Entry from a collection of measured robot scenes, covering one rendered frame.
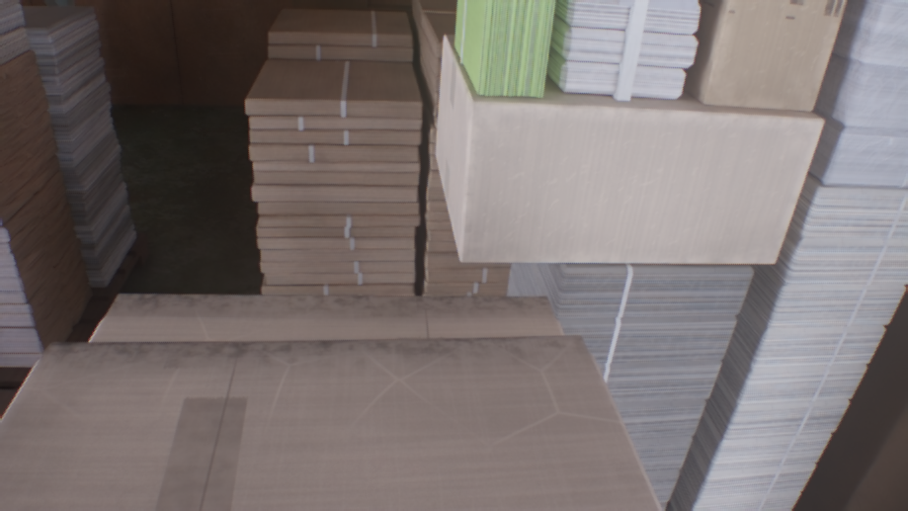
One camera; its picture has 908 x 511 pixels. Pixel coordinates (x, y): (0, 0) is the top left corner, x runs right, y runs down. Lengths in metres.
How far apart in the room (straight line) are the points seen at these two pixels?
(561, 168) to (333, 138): 1.26
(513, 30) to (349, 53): 1.68
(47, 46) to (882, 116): 2.12
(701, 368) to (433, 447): 0.59
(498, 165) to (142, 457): 0.47
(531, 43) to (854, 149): 0.44
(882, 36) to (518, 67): 0.43
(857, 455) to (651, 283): 0.70
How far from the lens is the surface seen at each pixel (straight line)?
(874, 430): 1.40
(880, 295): 1.10
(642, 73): 0.79
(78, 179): 2.43
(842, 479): 1.49
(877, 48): 0.89
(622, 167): 0.78
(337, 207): 2.04
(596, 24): 0.76
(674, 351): 0.95
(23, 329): 2.24
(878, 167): 0.97
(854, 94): 0.91
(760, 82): 0.85
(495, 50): 0.72
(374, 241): 2.09
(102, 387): 0.57
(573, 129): 0.74
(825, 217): 0.95
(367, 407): 0.51
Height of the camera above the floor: 1.46
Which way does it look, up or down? 31 degrees down
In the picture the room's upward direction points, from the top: 4 degrees clockwise
